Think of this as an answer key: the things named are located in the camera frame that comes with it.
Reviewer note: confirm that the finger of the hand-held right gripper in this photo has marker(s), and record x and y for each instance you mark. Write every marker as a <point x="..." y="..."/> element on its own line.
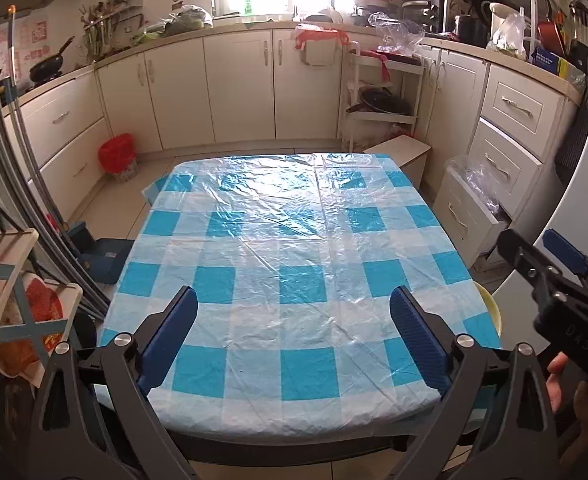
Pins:
<point x="516" y="250"/>
<point x="564" y="252"/>

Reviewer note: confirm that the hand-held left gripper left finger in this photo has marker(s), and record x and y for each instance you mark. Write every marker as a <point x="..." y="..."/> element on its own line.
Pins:
<point x="171" y="340"/>

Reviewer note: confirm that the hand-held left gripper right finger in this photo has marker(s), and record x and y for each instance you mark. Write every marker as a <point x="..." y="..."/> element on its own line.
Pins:
<point x="419" y="340"/>

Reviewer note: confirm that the yellow bowl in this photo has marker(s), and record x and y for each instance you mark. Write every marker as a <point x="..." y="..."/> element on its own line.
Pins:
<point x="489" y="305"/>

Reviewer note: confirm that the person's right hand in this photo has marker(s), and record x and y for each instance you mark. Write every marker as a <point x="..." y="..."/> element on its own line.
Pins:
<point x="556" y="380"/>

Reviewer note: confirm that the white refrigerator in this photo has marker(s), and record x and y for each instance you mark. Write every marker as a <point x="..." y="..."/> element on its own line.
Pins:
<point x="564" y="210"/>

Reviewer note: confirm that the clear plastic bag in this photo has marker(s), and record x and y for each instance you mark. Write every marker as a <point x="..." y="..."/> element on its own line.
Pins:
<point x="474" y="180"/>
<point x="396" y="32"/>

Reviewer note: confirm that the blue dustpan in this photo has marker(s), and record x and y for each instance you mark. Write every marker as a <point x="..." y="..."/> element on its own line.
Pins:
<point x="103" y="255"/>

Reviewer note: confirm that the blue checked plastic tablecloth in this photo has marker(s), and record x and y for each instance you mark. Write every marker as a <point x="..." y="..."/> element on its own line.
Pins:
<point x="274" y="240"/>

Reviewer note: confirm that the cream drawer cabinet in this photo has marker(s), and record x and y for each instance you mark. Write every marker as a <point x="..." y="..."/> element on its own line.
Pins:
<point x="58" y="135"/>
<point x="514" y="105"/>

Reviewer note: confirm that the dark low table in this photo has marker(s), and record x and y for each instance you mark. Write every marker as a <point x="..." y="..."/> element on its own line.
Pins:
<point x="274" y="452"/>

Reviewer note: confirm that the white rack blue crossbars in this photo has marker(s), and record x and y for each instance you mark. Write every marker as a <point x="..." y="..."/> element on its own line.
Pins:
<point x="16" y="280"/>

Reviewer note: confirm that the red waste basket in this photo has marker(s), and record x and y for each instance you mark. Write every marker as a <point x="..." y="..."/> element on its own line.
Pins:
<point x="118" y="157"/>

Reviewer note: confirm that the blue box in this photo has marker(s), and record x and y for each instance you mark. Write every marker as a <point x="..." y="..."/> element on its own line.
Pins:
<point x="549" y="60"/>

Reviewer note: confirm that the black frying pan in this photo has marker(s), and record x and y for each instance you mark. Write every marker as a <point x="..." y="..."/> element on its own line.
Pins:
<point x="384" y="102"/>

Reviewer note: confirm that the red pot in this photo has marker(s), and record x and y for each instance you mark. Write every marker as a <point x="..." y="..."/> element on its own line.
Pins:
<point x="554" y="35"/>

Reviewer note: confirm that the black kettle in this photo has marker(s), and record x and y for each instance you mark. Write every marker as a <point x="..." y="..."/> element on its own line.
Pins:
<point x="471" y="30"/>

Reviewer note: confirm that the grey metal poles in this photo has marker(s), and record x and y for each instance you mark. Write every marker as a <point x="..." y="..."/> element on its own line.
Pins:
<point x="23" y="170"/>

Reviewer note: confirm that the red cloth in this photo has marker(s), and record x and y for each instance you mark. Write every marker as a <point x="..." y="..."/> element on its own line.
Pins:
<point x="384" y="62"/>

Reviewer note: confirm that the white trolley rack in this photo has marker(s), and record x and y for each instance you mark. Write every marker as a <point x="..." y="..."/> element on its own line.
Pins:
<point x="351" y="85"/>

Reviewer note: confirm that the white counter shelf rack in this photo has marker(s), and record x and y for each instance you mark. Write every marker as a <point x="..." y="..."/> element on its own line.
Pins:
<point x="533" y="5"/>

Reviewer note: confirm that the cream base cabinets with doors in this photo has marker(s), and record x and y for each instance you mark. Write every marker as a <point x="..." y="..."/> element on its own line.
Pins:
<point x="223" y="90"/>

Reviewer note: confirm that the hanging white bin red bag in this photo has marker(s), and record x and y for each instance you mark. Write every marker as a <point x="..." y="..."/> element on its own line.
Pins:
<point x="321" y="47"/>

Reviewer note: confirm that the black wok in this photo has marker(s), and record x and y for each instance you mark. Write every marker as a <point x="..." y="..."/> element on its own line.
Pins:
<point x="46" y="67"/>

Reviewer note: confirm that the bagged green vegetables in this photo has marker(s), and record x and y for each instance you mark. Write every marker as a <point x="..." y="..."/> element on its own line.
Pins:
<point x="183" y="22"/>

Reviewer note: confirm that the blue mop pole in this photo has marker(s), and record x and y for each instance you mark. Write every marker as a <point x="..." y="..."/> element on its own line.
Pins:
<point x="12" y="60"/>

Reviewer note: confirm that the green bottle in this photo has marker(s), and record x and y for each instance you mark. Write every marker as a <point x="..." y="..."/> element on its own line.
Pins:
<point x="248" y="7"/>

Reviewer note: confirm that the wall utensil rack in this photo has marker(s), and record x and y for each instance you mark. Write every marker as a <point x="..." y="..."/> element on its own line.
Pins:
<point x="106" y="20"/>

